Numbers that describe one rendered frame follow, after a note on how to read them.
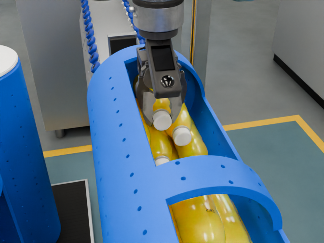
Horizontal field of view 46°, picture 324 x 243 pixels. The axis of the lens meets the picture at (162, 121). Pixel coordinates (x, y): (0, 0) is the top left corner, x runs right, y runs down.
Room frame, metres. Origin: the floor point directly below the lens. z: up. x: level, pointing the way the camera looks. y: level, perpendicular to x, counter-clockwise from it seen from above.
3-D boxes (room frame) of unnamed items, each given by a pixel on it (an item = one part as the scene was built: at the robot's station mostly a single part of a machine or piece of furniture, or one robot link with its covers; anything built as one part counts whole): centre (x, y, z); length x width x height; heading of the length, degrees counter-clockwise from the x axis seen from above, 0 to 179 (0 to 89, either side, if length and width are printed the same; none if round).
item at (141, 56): (0.66, 0.01, 1.28); 0.09 x 0.08 x 0.12; 13
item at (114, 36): (1.21, 0.13, 1.00); 0.10 x 0.04 x 0.15; 103
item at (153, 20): (0.65, 0.01, 1.36); 0.10 x 0.09 x 0.05; 103
